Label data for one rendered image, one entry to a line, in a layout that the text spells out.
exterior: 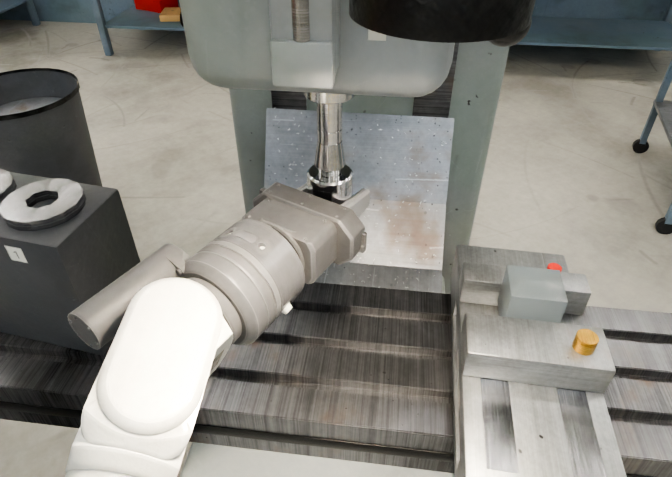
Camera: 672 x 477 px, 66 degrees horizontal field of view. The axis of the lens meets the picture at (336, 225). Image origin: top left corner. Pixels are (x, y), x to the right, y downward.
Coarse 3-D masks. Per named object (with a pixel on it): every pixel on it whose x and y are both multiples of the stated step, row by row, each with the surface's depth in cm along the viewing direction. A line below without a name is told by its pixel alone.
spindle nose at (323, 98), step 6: (306, 96) 47; (312, 96) 46; (318, 96) 46; (324, 96) 45; (330, 96) 45; (336, 96) 45; (342, 96) 46; (348, 96) 46; (318, 102) 46; (324, 102) 46; (330, 102) 46; (336, 102) 46; (342, 102) 46
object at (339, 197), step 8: (352, 184) 53; (312, 192) 53; (320, 192) 52; (328, 192) 52; (336, 192) 52; (344, 192) 52; (352, 192) 54; (328, 200) 52; (336, 200) 52; (344, 200) 53
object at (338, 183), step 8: (312, 168) 53; (344, 168) 53; (312, 176) 52; (320, 176) 52; (336, 176) 52; (344, 176) 52; (352, 176) 53; (312, 184) 52; (320, 184) 51; (328, 184) 51; (336, 184) 51; (344, 184) 52
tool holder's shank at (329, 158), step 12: (324, 108) 47; (336, 108) 48; (324, 120) 48; (336, 120) 48; (324, 132) 49; (336, 132) 49; (324, 144) 50; (336, 144) 50; (324, 156) 50; (336, 156) 50; (324, 168) 51; (336, 168) 51
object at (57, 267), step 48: (0, 192) 62; (48, 192) 63; (96, 192) 65; (0, 240) 58; (48, 240) 57; (96, 240) 63; (0, 288) 64; (48, 288) 61; (96, 288) 64; (48, 336) 68
